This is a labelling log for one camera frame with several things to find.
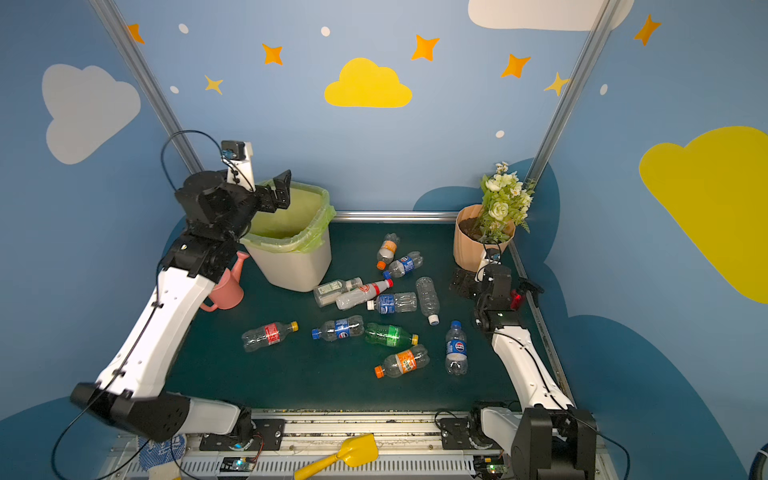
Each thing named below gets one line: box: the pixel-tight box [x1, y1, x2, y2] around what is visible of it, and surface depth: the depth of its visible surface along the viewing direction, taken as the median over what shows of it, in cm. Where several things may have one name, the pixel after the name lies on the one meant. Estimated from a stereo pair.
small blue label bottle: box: [382, 251, 424, 280], surface depth 107 cm
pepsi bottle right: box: [445, 320, 468, 376], surface depth 86 cm
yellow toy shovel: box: [293, 433, 379, 480], surface depth 73 cm
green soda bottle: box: [364, 322, 419, 347], surface depth 90 cm
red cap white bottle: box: [335, 279, 394, 310], surface depth 99 cm
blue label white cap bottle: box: [366, 292, 418, 315], surface depth 96 cm
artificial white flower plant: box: [478, 161, 536, 243], surface depth 95 cm
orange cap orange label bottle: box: [374, 344, 430, 379], surface depth 84 cm
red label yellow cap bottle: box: [242, 321, 299, 352], surface depth 88 cm
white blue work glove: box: [138, 434, 186, 471], surface depth 72 cm
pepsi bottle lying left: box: [312, 315, 365, 341], surface depth 91 cm
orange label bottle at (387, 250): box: [376, 232, 400, 271], surface depth 113 cm
